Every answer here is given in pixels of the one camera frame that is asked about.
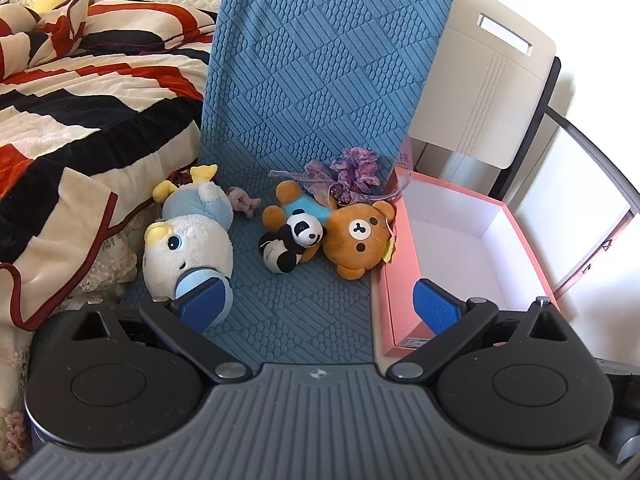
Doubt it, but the purple ribbon flower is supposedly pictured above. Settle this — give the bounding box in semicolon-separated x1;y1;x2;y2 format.
269;147;402;209

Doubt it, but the pink cardboard box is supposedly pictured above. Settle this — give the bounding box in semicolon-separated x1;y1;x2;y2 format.
371;167;562;362

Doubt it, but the brown bear plush toy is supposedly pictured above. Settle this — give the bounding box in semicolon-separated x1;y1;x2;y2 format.
261;180;399;282

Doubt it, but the yellow cloth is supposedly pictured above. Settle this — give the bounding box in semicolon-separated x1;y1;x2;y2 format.
27;0;77;15

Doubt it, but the panda plush toy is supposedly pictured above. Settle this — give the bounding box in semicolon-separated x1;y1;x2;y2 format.
258;209;329;275

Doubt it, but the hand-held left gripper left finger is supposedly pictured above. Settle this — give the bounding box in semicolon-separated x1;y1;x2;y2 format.
70;278;253;386

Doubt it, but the red black striped blanket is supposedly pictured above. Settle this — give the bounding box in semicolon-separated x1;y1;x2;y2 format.
0;0;219;332

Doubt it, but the pink packet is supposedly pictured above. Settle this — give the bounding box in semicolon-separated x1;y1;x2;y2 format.
396;135;416;172

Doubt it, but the blue quilted mat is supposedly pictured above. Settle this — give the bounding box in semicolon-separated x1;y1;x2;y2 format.
120;0;456;367

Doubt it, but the black metal frame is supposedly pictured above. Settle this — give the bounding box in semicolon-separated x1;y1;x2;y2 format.
487;56;640;283

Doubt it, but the white folding chair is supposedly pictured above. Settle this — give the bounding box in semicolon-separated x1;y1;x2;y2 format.
406;0;559;172

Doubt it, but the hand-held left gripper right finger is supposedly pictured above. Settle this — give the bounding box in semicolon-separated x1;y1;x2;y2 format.
386;278;573;386

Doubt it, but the small pink plush toy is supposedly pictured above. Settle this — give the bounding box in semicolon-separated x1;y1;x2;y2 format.
227;186;262;220

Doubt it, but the white and blue plush toy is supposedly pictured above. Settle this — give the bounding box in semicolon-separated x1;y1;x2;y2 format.
141;163;236;305

